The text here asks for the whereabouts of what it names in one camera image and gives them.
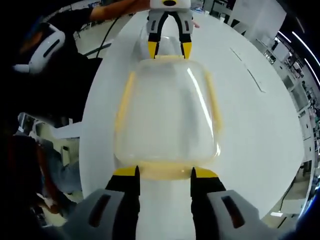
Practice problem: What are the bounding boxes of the long curved ceiling light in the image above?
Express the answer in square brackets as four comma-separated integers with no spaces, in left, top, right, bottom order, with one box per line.
[291,30,320,66]

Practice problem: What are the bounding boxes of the clear storage box yellow latches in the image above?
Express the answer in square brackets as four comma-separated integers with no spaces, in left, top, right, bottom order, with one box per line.
[113,54,223,188]

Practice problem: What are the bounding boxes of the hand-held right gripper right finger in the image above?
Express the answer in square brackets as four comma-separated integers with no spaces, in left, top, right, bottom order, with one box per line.
[190,166,273,240]

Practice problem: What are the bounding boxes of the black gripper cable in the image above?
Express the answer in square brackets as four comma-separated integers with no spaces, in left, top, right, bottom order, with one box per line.
[83,14,121,59]

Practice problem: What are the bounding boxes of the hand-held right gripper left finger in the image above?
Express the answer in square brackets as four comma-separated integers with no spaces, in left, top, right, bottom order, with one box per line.
[63,165,141,240]

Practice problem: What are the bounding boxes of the row of white cabinets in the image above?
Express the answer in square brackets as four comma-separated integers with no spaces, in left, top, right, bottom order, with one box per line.
[282,72,320,151]

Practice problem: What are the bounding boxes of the person's black shirt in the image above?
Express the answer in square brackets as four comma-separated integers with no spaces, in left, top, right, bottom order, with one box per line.
[0,9,103,123]

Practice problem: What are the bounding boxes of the person's jeans-clad legs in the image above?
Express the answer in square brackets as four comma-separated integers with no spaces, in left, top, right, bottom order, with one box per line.
[34,139,83,221]

